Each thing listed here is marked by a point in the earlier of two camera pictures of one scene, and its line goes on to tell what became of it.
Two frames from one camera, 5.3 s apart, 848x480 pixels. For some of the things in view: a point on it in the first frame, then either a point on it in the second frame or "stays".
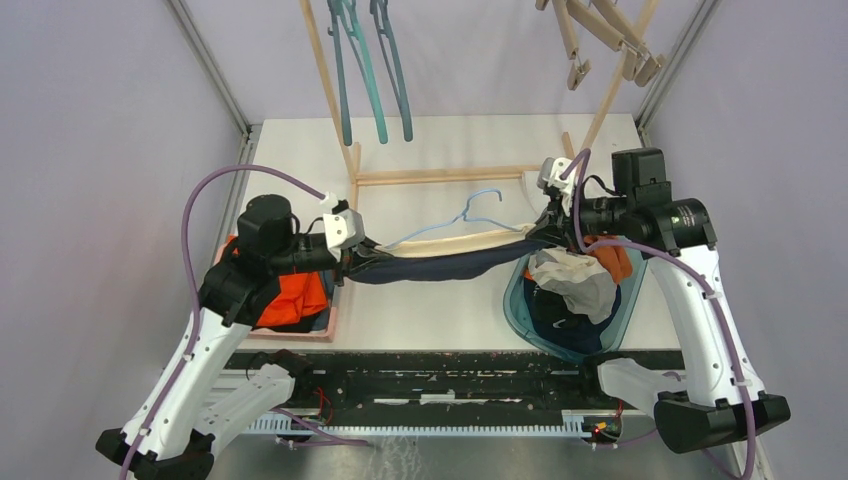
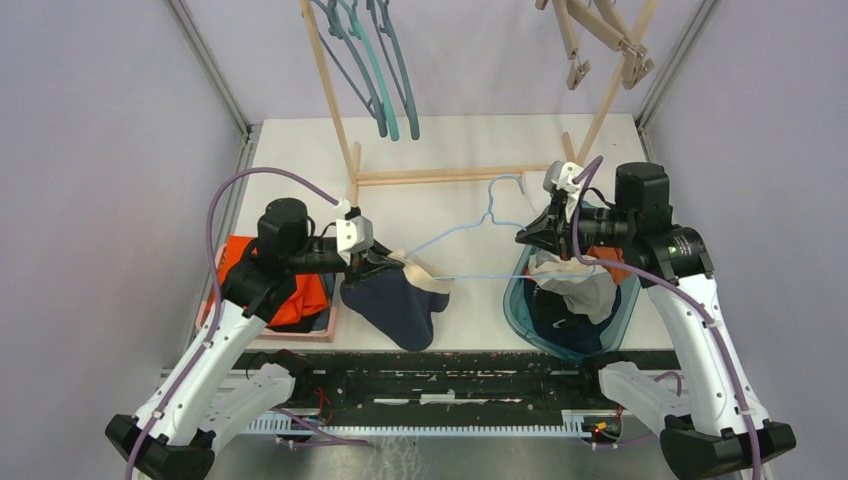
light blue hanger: x=463 y=216 -> x=490 y=213
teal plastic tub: x=515 y=315 stays
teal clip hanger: x=335 y=31 -> x=338 y=30
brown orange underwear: x=615 y=258 stays
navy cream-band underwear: x=445 y=258 -> x=399 y=295
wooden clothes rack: x=419 y=173 stays
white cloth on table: x=538 y=199 stays
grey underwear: x=587 y=287 stays
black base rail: x=450 y=383 stays
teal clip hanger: x=357 y=43 -> x=358 y=31
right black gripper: x=560 y=226 stays
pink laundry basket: x=321 y=336 stays
